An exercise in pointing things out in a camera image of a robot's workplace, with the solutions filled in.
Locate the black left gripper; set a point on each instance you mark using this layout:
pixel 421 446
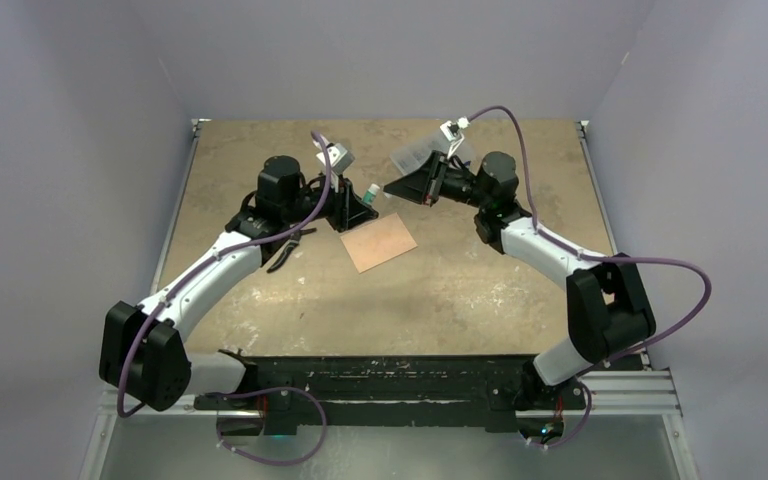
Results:
pixel 347 209

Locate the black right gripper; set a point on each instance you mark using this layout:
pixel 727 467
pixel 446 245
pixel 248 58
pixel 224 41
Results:
pixel 421 185

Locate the green and white marker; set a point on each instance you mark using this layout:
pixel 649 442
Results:
pixel 371 194

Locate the pink and cream envelope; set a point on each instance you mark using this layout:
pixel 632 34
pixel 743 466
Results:
pixel 380 241

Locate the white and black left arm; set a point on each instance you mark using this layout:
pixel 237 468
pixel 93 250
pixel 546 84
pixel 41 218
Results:
pixel 143 353

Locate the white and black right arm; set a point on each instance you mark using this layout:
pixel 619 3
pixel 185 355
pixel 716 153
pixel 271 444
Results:
pixel 607 306

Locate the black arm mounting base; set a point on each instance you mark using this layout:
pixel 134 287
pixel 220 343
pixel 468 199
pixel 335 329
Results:
pixel 492 392

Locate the clear plastic organizer box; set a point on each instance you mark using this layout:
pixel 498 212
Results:
pixel 408 158

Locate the black pruning shears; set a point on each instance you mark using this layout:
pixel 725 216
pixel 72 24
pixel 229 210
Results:
pixel 290 245

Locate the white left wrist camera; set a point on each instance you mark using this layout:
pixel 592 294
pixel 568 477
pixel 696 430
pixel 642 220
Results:
pixel 340 159

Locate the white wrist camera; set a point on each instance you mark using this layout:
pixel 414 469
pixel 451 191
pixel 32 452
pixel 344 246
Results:
pixel 453 131
pixel 340 159

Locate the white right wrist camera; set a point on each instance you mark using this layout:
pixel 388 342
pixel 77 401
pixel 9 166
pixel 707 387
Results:
pixel 453 131

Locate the aluminium extrusion frame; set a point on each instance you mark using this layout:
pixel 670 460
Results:
pixel 609 316

